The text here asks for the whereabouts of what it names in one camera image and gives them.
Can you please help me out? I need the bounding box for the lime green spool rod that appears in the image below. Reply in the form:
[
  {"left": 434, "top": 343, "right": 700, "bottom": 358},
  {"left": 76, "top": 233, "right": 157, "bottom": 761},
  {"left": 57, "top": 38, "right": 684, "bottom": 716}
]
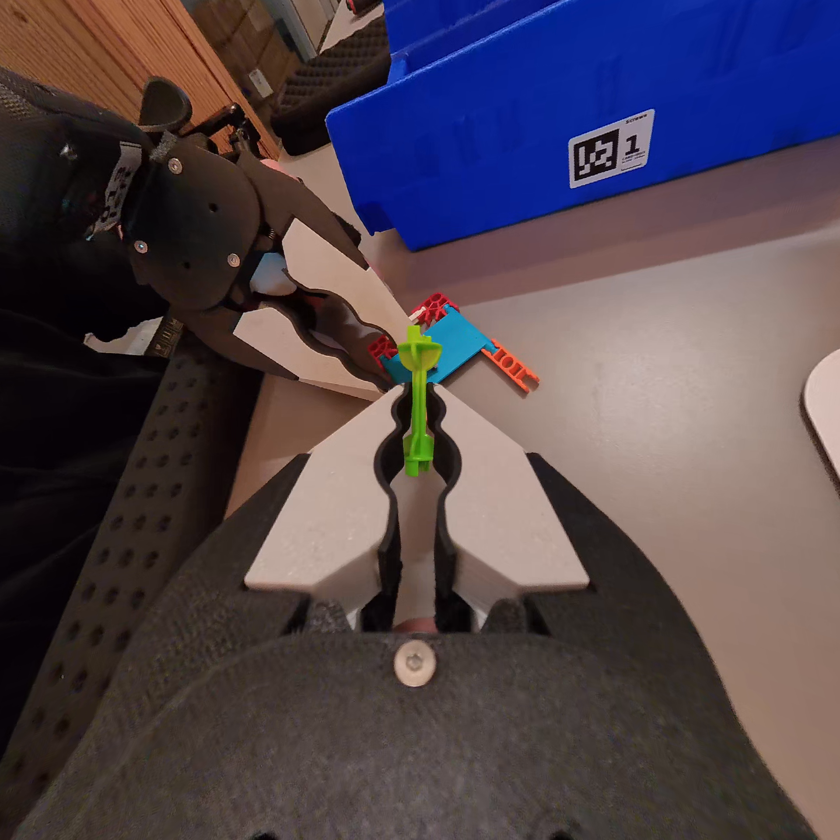
[{"left": 397, "top": 325, "right": 444, "bottom": 479}]

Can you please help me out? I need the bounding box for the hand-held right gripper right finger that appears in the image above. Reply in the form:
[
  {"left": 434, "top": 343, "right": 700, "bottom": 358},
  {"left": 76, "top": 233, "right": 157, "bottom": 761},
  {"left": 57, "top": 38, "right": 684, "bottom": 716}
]
[{"left": 430, "top": 382, "right": 590, "bottom": 632}]

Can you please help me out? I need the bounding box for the black foam case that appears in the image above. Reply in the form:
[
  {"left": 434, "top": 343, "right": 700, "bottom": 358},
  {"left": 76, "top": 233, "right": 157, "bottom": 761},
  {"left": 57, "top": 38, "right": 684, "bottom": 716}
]
[{"left": 270, "top": 13, "right": 392, "bottom": 157}]

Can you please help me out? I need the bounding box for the teal plastic panel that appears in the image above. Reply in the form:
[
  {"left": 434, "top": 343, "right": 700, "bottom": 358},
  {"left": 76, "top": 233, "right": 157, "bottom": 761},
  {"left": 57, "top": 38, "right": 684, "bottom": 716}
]
[{"left": 382, "top": 315, "right": 492, "bottom": 385}]

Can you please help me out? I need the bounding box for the orange toy clip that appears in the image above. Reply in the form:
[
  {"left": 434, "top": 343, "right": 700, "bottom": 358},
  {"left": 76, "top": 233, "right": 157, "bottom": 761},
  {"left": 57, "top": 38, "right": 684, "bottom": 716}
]
[{"left": 481, "top": 338, "right": 540, "bottom": 395}]

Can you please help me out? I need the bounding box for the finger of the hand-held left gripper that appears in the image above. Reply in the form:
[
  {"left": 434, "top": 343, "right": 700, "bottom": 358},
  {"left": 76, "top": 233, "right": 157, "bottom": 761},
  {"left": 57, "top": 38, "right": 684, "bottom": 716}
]
[
  {"left": 231, "top": 303, "right": 395, "bottom": 403},
  {"left": 281, "top": 218, "right": 422, "bottom": 342}
]

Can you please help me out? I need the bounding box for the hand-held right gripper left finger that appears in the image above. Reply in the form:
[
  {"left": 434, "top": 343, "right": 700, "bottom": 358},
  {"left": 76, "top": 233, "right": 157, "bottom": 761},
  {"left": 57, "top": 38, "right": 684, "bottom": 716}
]
[{"left": 244, "top": 384, "right": 411, "bottom": 632}]

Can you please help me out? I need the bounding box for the person's dark clothing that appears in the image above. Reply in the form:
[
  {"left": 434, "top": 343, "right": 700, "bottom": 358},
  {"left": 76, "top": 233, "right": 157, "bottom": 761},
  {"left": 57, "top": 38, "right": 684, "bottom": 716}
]
[{"left": 0, "top": 66, "right": 172, "bottom": 592}]

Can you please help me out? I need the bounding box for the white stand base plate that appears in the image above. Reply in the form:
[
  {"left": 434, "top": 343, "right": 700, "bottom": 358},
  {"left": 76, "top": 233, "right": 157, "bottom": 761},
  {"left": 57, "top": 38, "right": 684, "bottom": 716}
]
[{"left": 802, "top": 348, "right": 840, "bottom": 483}]

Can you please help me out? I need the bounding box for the black clamp mount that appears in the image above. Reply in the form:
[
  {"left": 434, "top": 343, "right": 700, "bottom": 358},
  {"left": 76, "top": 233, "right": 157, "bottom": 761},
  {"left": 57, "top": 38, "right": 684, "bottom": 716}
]
[{"left": 138, "top": 77, "right": 263, "bottom": 158}]

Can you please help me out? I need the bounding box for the black perforated board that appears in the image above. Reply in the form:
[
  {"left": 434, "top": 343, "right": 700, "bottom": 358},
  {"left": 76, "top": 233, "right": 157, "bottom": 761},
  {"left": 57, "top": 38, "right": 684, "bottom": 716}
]
[{"left": 0, "top": 341, "right": 263, "bottom": 828}]

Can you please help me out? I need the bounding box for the blue plastic bin with label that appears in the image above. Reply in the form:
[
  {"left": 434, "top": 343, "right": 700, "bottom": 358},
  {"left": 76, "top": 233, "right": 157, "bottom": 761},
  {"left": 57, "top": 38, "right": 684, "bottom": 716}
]
[{"left": 326, "top": 0, "right": 840, "bottom": 253}]

